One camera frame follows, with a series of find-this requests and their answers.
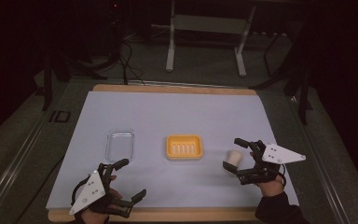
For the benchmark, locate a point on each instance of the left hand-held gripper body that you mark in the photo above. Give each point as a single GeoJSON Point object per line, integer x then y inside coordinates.
{"type": "Point", "coordinates": [90, 189]}

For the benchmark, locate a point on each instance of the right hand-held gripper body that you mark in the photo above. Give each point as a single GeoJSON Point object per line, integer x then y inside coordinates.
{"type": "Point", "coordinates": [281, 154]}

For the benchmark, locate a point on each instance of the white cup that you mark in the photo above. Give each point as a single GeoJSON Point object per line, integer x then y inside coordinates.
{"type": "Point", "coordinates": [234, 158]}

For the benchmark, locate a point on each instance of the person's left hand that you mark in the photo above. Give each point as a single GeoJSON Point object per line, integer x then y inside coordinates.
{"type": "Point", "coordinates": [94, 217]}

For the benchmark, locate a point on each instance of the person's right hand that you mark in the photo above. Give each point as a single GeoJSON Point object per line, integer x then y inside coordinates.
{"type": "Point", "coordinates": [272, 188]}

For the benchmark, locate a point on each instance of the clear plastic container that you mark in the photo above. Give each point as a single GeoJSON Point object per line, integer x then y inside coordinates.
{"type": "Point", "coordinates": [120, 145]}

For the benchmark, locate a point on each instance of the yellow soap dish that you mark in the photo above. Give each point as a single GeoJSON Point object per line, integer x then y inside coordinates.
{"type": "Point", "coordinates": [184, 147]}

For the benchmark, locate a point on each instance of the black metal stand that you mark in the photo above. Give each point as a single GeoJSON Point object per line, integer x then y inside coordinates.
{"type": "Point", "coordinates": [304, 93]}
{"type": "Point", "coordinates": [47, 84]}

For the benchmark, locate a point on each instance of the pale blue table sheet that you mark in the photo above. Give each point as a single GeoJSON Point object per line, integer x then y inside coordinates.
{"type": "Point", "coordinates": [167, 115]}

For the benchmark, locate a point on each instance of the white metal stand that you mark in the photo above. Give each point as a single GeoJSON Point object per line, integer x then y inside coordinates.
{"type": "Point", "coordinates": [211, 24]}

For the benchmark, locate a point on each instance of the metal floor rail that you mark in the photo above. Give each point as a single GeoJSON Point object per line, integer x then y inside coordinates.
{"type": "Point", "coordinates": [15, 161]}
{"type": "Point", "coordinates": [320, 161]}

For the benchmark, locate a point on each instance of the black rectangular floor bracket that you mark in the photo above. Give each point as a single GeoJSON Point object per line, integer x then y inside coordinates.
{"type": "Point", "coordinates": [59, 116]}

